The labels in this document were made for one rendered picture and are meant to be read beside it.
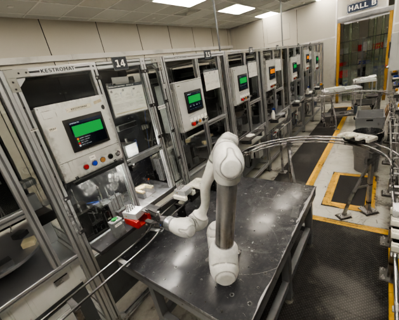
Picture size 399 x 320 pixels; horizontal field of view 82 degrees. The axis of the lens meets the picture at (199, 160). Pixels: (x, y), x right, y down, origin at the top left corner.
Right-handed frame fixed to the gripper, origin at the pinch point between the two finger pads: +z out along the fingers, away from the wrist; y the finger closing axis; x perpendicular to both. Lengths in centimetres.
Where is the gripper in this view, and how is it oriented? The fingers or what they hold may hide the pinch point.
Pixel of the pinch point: (146, 215)
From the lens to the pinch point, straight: 168.1
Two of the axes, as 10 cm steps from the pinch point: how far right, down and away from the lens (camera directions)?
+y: -1.8, -9.2, -3.4
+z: -7.9, -0.7, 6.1
